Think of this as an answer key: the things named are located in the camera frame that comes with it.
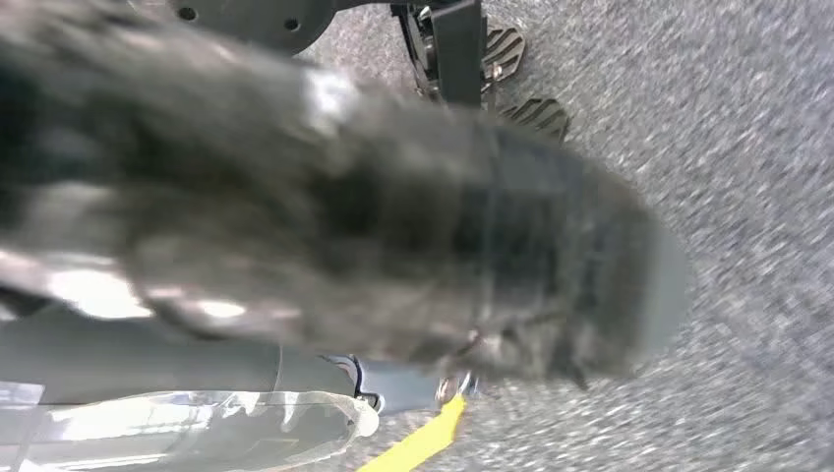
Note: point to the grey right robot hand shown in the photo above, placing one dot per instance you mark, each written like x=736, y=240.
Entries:
x=391, y=247

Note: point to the black ribbed robot foot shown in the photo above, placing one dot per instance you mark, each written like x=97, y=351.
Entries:
x=537, y=117

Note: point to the yellow floor tape square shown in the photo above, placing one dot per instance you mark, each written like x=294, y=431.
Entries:
x=417, y=443

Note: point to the robot's black leg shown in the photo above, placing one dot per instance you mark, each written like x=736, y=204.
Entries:
x=456, y=52

